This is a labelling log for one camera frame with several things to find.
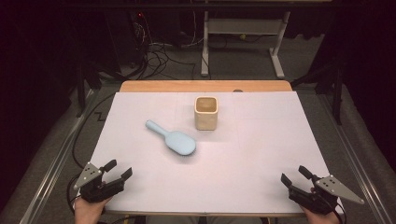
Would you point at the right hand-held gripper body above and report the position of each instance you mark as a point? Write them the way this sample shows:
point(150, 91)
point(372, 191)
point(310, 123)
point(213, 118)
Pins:
point(320, 202)

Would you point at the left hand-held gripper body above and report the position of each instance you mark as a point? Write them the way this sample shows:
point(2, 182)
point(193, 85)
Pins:
point(101, 189)

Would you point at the light blue hairbrush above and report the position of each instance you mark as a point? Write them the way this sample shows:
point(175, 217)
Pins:
point(179, 142)

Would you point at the cream square cup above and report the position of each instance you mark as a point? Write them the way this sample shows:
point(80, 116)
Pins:
point(205, 119)

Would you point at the person's right hand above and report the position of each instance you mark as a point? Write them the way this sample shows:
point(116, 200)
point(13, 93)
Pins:
point(323, 219)

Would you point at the person's left hand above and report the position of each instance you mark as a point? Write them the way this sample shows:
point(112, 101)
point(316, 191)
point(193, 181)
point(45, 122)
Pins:
point(87, 213)

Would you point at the white paper sheet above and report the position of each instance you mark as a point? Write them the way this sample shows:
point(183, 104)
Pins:
point(249, 161)

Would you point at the black stand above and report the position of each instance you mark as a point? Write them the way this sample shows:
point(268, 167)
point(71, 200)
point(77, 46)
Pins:
point(336, 93)
point(81, 90)

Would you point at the dark equipment with red light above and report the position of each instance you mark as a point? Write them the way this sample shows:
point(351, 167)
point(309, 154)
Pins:
point(140, 34)

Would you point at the small yellow-green ball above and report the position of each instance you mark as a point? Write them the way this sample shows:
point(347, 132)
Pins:
point(243, 36)

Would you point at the metal floor rail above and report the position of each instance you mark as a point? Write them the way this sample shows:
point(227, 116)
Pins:
point(351, 149)
point(51, 174)

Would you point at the white metal desk frame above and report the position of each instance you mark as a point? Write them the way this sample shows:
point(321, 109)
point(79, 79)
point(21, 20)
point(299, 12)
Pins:
point(246, 26)

